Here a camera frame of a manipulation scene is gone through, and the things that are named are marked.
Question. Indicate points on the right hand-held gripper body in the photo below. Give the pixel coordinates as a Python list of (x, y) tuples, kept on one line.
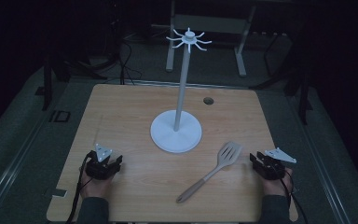
[(275, 166)]

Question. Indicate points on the person's right hand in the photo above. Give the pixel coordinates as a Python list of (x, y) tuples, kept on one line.
[(276, 186)]

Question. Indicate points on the black metal stand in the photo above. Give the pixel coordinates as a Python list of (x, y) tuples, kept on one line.
[(303, 99), (47, 84)]

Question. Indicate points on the white metal desk frame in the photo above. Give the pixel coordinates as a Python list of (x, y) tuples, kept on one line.
[(209, 25)]

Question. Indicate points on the black floor socket box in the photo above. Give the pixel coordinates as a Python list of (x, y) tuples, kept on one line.
[(60, 116)]

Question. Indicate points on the white utensil hanging rack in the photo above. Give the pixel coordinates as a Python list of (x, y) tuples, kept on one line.
[(176, 133)]

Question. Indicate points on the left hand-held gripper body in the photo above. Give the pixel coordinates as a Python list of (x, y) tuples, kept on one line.
[(101, 168)]

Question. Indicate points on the beige slotted spatula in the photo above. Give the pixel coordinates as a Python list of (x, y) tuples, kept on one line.
[(227, 155)]

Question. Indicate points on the person's left hand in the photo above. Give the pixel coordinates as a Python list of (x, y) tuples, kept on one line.
[(97, 186)]

